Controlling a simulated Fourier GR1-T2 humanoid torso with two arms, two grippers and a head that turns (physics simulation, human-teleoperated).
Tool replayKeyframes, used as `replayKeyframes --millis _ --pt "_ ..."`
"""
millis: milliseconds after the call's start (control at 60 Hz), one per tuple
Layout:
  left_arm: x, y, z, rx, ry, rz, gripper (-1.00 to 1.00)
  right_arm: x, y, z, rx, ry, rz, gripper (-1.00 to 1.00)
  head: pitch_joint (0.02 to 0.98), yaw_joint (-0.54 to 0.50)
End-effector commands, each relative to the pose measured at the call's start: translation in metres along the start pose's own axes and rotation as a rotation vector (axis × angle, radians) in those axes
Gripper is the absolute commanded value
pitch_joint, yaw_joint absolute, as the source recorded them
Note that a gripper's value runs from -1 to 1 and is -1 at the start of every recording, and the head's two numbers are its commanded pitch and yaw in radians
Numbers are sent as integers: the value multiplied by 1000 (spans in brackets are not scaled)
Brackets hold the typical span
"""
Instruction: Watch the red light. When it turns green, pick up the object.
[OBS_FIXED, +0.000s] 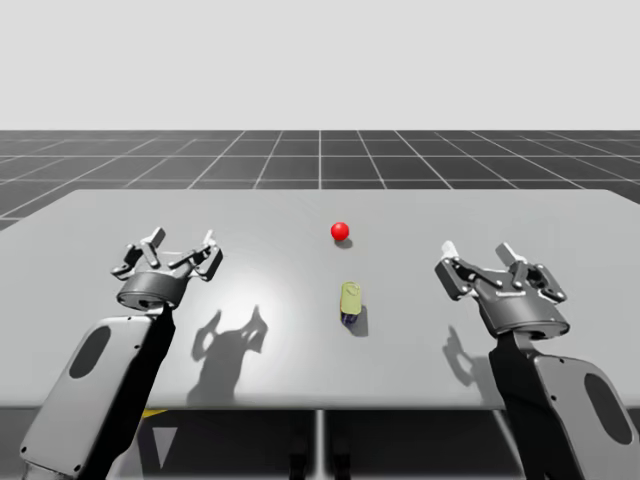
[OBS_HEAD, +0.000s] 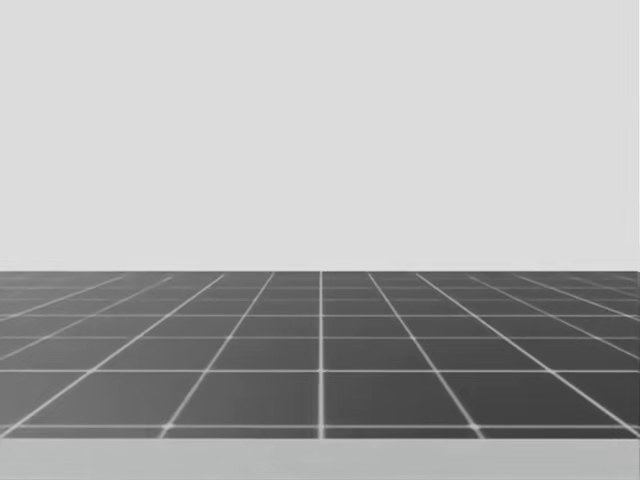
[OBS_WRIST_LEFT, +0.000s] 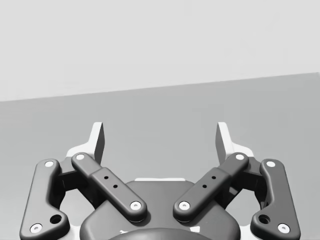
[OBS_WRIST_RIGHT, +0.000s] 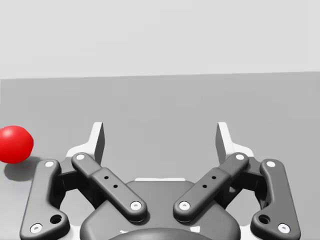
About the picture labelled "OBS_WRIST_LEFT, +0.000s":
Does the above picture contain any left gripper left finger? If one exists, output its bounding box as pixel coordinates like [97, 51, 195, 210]
[19, 121, 148, 240]

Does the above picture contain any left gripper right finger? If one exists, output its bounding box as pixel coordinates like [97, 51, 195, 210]
[172, 121, 302, 240]

